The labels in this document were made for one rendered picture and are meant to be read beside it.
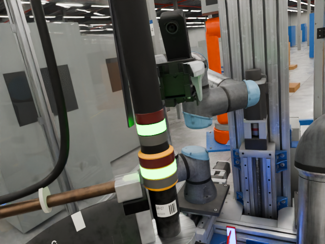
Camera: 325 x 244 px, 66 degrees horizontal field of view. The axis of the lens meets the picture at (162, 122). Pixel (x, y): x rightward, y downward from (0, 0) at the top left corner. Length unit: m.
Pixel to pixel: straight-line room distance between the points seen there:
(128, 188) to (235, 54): 0.88
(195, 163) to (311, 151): 0.55
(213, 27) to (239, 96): 3.57
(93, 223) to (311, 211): 0.47
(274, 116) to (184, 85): 0.73
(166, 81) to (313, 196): 0.41
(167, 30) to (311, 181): 0.44
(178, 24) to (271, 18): 0.66
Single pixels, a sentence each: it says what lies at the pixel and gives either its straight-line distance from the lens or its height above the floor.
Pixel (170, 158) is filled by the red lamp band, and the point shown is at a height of 1.57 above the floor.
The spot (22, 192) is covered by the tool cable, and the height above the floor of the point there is 1.56.
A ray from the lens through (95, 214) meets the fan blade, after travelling 0.51.
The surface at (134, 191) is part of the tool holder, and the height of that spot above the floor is 1.54.
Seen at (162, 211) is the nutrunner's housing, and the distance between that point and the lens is 0.32.
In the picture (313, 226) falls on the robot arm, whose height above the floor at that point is 1.27.
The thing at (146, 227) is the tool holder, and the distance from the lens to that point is 0.33.
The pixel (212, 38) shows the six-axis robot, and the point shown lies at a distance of 4.27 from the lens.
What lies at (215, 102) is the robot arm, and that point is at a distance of 0.64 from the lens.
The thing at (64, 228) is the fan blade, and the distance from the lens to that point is 0.51.
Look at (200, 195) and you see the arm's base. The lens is 1.13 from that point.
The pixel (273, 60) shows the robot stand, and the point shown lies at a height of 1.59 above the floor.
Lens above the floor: 1.69
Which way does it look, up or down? 16 degrees down
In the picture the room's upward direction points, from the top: 9 degrees counter-clockwise
